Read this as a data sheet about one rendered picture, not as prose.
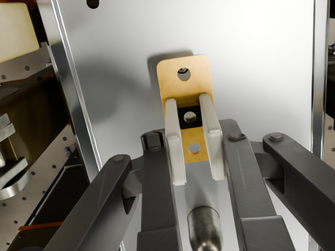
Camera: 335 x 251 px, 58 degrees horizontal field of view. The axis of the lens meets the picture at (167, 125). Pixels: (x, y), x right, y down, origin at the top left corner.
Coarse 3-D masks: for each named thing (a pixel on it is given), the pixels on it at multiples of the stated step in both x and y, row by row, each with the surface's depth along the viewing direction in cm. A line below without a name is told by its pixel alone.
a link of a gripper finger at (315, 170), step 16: (272, 144) 14; (288, 144) 13; (288, 160) 12; (304, 160) 12; (320, 160) 12; (288, 176) 12; (304, 176) 11; (320, 176) 11; (288, 192) 13; (304, 192) 11; (320, 192) 10; (288, 208) 13; (304, 208) 12; (320, 208) 10; (304, 224) 12; (320, 224) 11; (320, 240) 11
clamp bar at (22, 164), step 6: (6, 126) 21; (12, 126) 22; (0, 132) 21; (6, 132) 21; (12, 132) 22; (0, 138) 21; (6, 162) 22; (12, 162) 22; (18, 162) 22; (24, 162) 23; (6, 168) 21; (12, 168) 21; (18, 168) 22; (0, 174) 21; (6, 174) 21; (12, 174) 21; (0, 180) 20; (6, 180) 21; (0, 186) 20
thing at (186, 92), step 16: (160, 64) 21; (176, 64) 21; (192, 64) 21; (208, 64) 21; (160, 80) 22; (176, 80) 22; (192, 80) 22; (208, 80) 22; (176, 96) 22; (192, 96) 22; (192, 128) 23; (192, 160) 24
